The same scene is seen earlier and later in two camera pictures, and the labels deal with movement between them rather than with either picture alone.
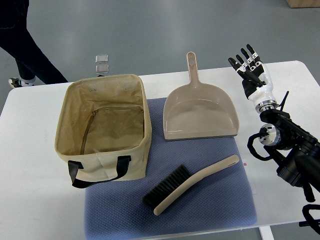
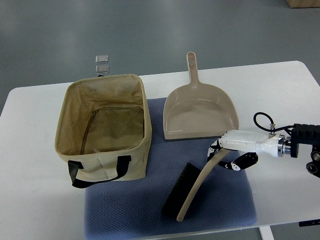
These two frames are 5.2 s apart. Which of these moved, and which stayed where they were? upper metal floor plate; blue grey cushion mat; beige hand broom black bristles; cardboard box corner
Moved: beige hand broom black bristles
Stayed: blue grey cushion mat; upper metal floor plate; cardboard box corner
